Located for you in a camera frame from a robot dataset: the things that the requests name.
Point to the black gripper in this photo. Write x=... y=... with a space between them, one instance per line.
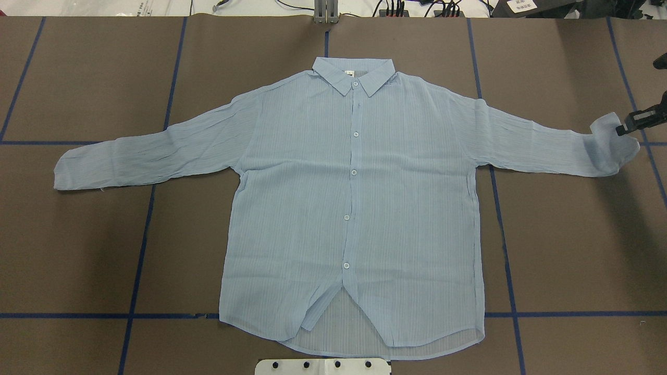
x=645 y=117

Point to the light blue button shirt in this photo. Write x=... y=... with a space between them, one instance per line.
x=355 y=228

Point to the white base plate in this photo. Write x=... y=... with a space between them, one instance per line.
x=324 y=366

